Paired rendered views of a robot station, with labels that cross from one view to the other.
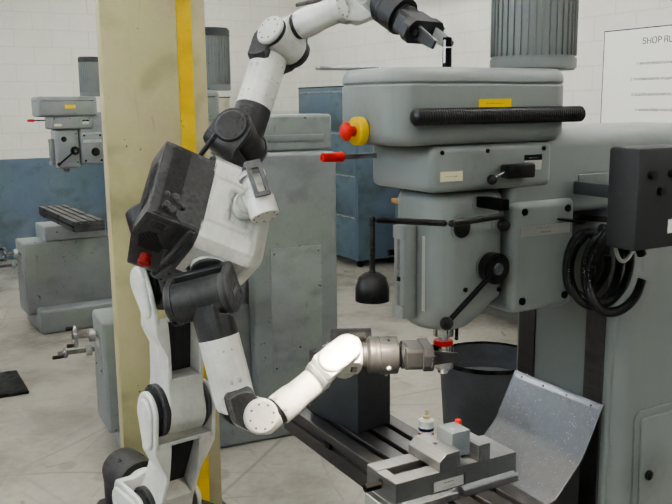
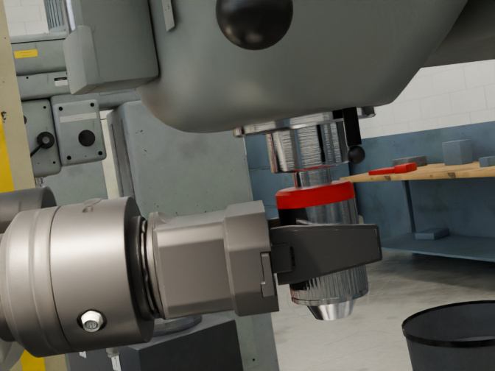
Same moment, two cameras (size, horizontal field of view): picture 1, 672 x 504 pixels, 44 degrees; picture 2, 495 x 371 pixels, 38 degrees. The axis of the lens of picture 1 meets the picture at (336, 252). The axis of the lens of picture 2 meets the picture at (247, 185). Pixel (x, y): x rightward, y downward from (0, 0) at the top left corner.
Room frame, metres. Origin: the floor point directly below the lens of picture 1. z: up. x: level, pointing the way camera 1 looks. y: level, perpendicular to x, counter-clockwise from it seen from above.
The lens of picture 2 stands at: (1.46, -0.25, 1.30)
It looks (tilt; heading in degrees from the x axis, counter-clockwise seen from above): 3 degrees down; 5
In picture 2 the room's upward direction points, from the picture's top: 9 degrees counter-clockwise
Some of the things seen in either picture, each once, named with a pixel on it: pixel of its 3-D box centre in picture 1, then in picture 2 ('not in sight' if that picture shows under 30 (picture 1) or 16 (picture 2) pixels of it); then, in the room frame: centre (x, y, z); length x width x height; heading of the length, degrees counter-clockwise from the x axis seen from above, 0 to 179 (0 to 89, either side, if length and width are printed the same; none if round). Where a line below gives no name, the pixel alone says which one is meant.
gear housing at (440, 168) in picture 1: (461, 163); not in sight; (1.91, -0.29, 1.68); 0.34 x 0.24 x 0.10; 119
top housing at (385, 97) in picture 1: (451, 105); not in sight; (1.90, -0.26, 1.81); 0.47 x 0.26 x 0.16; 119
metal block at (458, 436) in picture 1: (453, 439); not in sight; (1.85, -0.27, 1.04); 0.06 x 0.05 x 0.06; 30
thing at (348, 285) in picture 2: (443, 355); (323, 249); (1.89, -0.25, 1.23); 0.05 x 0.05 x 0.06
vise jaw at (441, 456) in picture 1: (433, 451); not in sight; (1.82, -0.22, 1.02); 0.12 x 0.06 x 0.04; 30
